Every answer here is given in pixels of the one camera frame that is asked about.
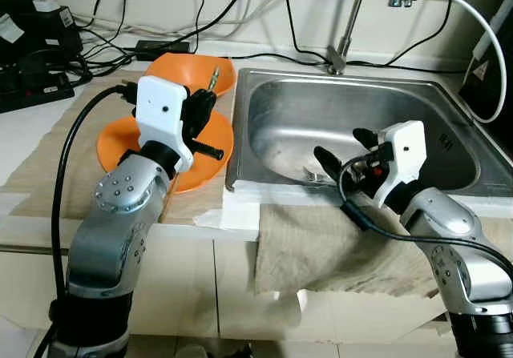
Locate beige counter mat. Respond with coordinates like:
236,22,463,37
4,74,241,223

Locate beige hanging towel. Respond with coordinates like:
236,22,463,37
255,202,513,299

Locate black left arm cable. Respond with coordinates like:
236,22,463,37
50,86,137,311

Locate black charger device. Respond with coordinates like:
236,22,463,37
0,0,85,66

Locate orange plastic bowl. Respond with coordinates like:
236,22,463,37
146,52,237,95

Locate black power strip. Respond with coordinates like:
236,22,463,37
0,58,75,112

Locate black appliance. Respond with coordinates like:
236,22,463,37
461,6,513,151

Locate stainless steel sink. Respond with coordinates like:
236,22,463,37
224,68,513,192

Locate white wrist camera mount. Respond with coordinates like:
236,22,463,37
135,75,196,173
377,120,427,207

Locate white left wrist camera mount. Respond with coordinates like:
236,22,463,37
135,75,196,173

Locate white water hose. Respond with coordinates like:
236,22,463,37
413,0,507,124

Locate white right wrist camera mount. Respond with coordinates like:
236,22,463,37
377,120,427,207

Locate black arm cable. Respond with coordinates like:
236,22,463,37
50,86,137,311
337,154,513,267

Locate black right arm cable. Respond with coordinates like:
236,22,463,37
337,154,513,267

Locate orange plastic plate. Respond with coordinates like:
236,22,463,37
96,110,235,195

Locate cream kitchen cabinet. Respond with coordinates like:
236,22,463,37
0,214,513,343

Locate black power adapter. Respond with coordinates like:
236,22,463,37
135,40,192,61

